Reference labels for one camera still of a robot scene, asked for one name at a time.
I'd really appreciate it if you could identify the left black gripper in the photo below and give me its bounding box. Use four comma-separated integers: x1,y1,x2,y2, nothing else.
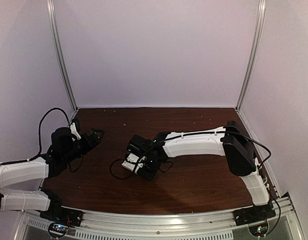
62,127,104,164

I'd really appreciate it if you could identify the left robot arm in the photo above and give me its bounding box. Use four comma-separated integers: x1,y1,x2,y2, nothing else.
0,124,105,222

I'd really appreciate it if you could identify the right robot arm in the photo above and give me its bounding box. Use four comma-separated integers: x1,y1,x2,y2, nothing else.
121,121,271,221

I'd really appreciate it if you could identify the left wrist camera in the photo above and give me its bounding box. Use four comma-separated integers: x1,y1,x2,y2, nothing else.
69,118,81,140

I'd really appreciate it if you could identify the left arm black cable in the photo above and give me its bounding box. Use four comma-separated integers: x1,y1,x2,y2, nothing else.
23,107,75,161

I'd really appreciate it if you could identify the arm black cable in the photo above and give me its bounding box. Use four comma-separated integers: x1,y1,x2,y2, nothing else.
109,129,282,228
23,107,75,161

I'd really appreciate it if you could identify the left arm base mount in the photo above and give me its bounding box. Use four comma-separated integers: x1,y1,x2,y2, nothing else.
38,207,83,227

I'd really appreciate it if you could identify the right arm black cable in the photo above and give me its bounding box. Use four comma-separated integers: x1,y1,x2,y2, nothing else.
109,129,282,228

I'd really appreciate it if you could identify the right aluminium frame post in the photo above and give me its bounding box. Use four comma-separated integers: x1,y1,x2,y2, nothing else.
235,0,280,197

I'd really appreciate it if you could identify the aluminium frame post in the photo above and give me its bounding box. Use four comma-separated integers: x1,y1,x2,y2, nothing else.
235,0,280,197
46,0,79,121

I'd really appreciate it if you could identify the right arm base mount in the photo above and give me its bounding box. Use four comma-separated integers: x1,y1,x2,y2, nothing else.
233,205,276,226

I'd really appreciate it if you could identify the left aluminium frame post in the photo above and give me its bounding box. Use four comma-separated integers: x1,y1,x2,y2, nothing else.
46,0,79,121

